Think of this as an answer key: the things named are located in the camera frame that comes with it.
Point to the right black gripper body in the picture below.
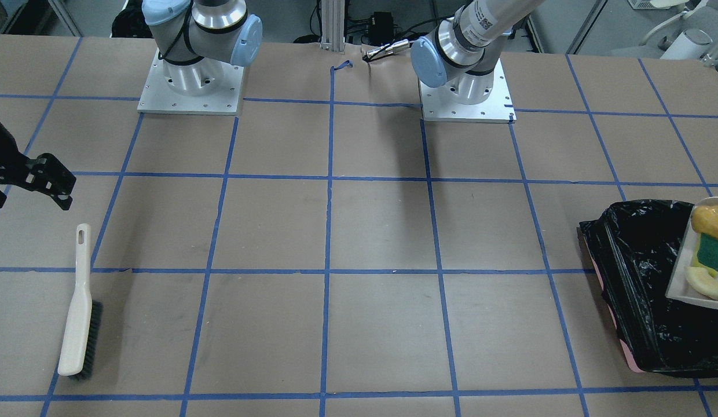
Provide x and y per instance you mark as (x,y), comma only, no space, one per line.
(44,174)

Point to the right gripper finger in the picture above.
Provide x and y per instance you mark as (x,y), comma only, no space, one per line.
(46,174)

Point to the cream hand brush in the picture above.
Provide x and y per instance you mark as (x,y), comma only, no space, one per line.
(83,319)

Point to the cream plastic dustpan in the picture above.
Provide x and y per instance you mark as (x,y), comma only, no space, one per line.
(678,287)

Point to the pale melon slice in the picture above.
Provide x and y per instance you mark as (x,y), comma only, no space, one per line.
(702,282)

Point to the yellow potato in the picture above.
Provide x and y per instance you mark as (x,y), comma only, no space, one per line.
(704,220)

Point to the green yellow sponge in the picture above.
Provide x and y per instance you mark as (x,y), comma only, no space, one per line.
(707,252)

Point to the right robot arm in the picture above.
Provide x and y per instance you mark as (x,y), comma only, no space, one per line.
(202,47)

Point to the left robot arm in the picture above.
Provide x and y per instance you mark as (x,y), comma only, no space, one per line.
(461,53)

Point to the black lined trash bin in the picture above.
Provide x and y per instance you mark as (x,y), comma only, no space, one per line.
(634,247)

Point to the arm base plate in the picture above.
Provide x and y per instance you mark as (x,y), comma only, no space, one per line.
(208,87)
(469,98)

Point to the aluminium frame post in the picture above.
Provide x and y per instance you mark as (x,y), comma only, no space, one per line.
(333,25)

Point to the metal cable connector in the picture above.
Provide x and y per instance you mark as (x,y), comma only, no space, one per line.
(385,50)

